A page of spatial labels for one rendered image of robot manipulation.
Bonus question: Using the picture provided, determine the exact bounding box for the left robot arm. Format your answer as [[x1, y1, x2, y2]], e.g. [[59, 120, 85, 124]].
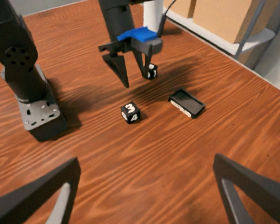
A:
[[0, 0, 163, 133]]

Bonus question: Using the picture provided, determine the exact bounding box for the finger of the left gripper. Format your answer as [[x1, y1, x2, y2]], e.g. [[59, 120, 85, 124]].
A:
[[132, 50, 152, 79], [102, 55, 129, 88]]

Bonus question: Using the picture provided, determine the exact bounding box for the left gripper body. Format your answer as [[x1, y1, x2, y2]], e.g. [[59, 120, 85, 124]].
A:
[[97, 6, 157, 58]]

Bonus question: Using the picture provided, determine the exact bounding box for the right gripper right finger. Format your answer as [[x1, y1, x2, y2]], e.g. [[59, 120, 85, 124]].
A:
[[213, 153, 280, 224]]

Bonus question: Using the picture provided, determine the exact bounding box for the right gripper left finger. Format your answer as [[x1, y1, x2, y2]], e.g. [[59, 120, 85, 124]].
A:
[[0, 157, 81, 224]]

